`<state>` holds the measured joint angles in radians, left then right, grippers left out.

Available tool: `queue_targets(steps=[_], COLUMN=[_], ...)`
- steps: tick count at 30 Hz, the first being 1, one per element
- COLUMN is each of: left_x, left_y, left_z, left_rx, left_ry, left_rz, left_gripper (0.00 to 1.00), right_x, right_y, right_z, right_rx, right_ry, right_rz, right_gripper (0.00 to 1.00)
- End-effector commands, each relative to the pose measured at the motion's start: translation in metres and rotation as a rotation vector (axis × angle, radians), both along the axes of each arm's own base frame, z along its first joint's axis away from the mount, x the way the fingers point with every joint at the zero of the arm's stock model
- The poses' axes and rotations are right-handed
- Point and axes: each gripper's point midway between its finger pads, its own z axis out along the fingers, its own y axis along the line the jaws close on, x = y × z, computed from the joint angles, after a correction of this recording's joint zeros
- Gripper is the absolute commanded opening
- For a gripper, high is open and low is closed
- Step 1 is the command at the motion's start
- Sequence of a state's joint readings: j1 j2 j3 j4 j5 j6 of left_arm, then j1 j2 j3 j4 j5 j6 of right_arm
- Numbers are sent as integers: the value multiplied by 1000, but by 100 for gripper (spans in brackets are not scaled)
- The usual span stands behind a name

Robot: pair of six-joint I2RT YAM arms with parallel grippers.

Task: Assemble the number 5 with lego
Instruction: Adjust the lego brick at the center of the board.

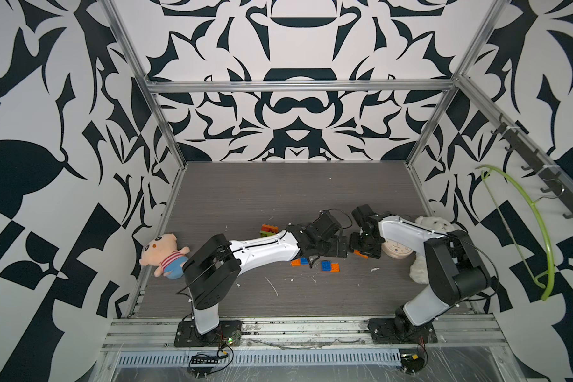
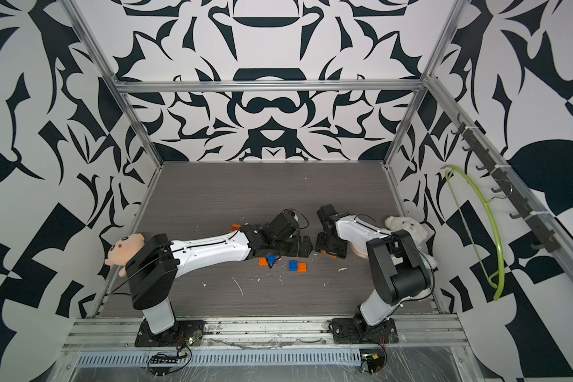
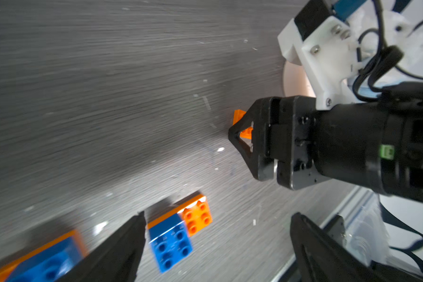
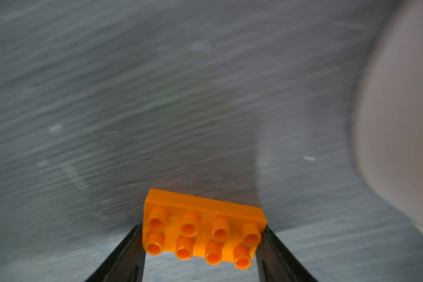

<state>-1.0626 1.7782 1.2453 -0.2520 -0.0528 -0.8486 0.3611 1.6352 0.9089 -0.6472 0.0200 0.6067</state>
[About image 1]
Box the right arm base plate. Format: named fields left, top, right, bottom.
left=368, top=318, right=438, bottom=344

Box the white teddy bear plush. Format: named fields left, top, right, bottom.
left=409, top=216, right=456, bottom=285

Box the white cable duct strip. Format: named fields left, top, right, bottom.
left=117, top=348, right=402, bottom=368

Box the black wall hook rack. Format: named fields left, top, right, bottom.
left=493, top=113, right=573, bottom=220

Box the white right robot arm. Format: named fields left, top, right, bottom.
left=350, top=205, right=491, bottom=335

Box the pink pig plush toy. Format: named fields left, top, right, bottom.
left=138, top=233, right=190, bottom=280

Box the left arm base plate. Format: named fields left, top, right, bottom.
left=173, top=318, right=244, bottom=348

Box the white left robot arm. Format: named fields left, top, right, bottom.
left=182, top=210, right=348, bottom=335

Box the long green lego brick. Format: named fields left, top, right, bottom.
left=259, top=231, right=275, bottom=238

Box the green plastic hoop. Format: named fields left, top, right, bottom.
left=476, top=164, right=555, bottom=302

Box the aluminium cage frame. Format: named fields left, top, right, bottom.
left=104, top=1, right=573, bottom=381

